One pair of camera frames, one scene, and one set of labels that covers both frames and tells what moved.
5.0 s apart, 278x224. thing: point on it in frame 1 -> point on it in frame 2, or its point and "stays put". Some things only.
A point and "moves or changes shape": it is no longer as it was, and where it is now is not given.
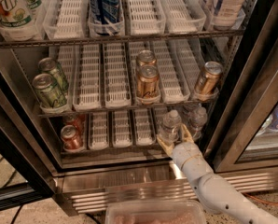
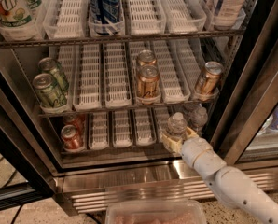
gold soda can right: [209, 78] stays put
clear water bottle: [169, 127] moves or changes shape
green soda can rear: [49, 65] stays put
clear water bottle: [198, 118] stays put
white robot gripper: [183, 153] -> [191, 150]
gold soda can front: [147, 81] stays put
